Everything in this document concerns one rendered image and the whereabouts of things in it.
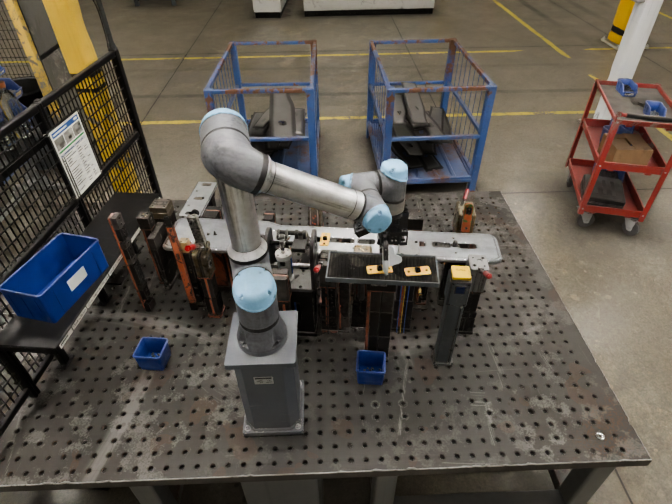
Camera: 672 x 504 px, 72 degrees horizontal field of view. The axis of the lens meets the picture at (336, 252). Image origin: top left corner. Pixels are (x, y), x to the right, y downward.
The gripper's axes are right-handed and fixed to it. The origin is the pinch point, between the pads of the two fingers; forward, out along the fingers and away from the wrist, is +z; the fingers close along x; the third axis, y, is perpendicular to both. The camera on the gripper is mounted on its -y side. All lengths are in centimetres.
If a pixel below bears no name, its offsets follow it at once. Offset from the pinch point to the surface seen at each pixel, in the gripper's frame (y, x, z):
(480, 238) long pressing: 48, 32, 20
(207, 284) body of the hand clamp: -65, 26, 31
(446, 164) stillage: 99, 237, 104
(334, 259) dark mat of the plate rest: -14.7, 6.4, 4.2
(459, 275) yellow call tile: 25.3, -5.1, 4.2
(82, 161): -114, 65, -6
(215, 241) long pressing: -62, 40, 20
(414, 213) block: 23, 49, 17
